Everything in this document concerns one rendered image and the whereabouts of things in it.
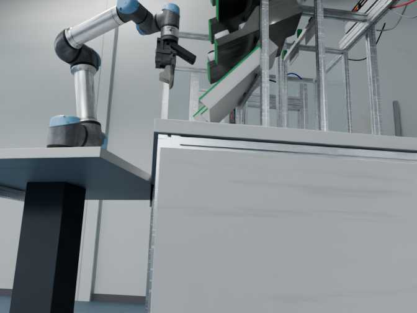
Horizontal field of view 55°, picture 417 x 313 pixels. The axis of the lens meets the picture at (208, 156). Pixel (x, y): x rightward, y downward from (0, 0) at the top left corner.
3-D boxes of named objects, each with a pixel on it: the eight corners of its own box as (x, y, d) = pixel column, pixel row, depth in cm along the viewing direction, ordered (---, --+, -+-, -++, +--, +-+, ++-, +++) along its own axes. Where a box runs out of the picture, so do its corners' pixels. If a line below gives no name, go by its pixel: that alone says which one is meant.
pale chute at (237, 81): (209, 109, 112) (198, 99, 113) (210, 123, 125) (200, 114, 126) (278, 46, 116) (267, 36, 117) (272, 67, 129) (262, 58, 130)
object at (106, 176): (-118, 161, 118) (-116, 151, 119) (53, 199, 204) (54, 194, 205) (99, 156, 105) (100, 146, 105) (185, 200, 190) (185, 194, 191)
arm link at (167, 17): (167, 14, 172) (183, 9, 168) (165, 37, 169) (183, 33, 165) (156, 4, 165) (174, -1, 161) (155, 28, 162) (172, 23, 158)
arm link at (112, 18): (41, 31, 174) (130, -16, 154) (60, 43, 183) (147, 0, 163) (41, 54, 170) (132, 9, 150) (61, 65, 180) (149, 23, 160)
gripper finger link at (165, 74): (158, 87, 157) (159, 66, 159) (173, 89, 158) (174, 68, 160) (158, 84, 154) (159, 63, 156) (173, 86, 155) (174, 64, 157)
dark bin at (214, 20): (211, 25, 136) (202, 7, 137) (211, 45, 148) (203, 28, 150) (285, -5, 137) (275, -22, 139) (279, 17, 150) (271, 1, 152)
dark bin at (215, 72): (209, 68, 132) (200, 49, 133) (210, 84, 145) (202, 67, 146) (286, 37, 134) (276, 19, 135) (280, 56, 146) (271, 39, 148)
